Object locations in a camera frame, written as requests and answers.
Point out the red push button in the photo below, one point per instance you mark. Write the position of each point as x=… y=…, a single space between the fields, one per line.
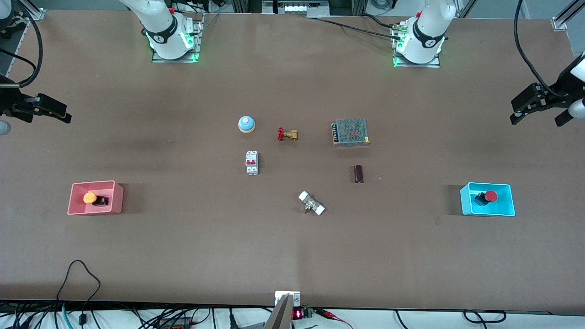
x=490 y=196

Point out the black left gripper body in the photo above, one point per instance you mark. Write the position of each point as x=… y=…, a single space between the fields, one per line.
x=560 y=90

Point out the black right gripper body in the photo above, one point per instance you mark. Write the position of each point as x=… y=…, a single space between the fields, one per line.
x=8 y=99

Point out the pink plastic bin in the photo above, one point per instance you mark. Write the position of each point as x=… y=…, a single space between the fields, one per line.
x=114 y=198

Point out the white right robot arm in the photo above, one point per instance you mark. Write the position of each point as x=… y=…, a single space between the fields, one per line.
x=160 y=27

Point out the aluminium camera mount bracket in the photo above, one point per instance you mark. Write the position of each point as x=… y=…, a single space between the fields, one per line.
x=285 y=306

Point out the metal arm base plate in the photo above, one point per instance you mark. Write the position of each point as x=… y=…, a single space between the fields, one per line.
x=197 y=45
x=436 y=63

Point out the dark brown cylindrical capacitor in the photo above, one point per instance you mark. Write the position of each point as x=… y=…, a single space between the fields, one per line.
x=358 y=174

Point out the metal mesh power supply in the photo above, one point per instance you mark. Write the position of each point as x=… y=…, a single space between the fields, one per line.
x=351 y=132

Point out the red LED display module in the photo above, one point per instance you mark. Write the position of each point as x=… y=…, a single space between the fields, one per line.
x=297 y=314

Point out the cyan plastic bin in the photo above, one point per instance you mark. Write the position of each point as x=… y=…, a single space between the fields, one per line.
x=502 y=208

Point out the white circuit breaker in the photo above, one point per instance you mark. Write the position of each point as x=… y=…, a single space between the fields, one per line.
x=252 y=162

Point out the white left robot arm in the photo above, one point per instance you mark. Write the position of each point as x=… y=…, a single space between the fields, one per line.
x=427 y=32

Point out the blue dome call bell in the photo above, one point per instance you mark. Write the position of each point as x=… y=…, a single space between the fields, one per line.
x=246 y=124

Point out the metal valve white caps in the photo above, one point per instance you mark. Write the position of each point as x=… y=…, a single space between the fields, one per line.
x=311 y=203

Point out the orange terminal connector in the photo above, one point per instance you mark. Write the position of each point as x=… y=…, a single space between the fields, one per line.
x=176 y=323

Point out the aluminium frame rail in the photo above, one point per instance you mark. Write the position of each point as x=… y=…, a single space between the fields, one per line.
x=564 y=18
x=32 y=9

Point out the grey control box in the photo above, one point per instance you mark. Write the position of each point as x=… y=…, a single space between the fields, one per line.
x=295 y=7

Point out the yellow push button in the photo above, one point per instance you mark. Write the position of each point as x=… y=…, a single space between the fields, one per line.
x=90 y=198

